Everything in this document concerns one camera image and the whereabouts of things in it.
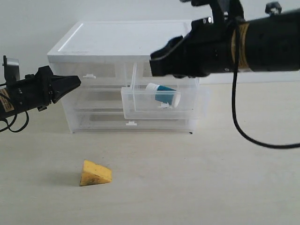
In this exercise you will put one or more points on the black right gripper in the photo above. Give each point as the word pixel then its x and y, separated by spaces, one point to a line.
pixel 205 50

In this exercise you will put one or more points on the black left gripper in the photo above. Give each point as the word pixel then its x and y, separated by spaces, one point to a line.
pixel 35 91

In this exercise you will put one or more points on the yellow cheese wedge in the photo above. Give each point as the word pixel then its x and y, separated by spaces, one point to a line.
pixel 94 174

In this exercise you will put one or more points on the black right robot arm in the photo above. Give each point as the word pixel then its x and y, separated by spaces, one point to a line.
pixel 269 44

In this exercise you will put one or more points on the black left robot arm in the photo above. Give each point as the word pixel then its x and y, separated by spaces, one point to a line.
pixel 7 108

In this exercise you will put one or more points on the clear middle wide drawer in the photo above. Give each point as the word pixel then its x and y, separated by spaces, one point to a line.
pixel 93 100

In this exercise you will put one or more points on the clear wide drawer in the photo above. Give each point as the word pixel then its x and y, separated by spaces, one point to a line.
pixel 88 121
pixel 93 100

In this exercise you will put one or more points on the clear bottom wide drawer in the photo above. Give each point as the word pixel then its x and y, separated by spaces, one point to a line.
pixel 88 121

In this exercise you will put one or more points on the white plastic drawer cabinet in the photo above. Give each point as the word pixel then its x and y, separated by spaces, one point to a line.
pixel 114 42

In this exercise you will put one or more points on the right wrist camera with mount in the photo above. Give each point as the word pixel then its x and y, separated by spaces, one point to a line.
pixel 222 10

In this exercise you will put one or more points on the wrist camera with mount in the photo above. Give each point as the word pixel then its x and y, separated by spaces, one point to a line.
pixel 222 10
pixel 11 70

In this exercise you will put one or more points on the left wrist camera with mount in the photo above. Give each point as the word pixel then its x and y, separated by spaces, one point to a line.
pixel 11 70

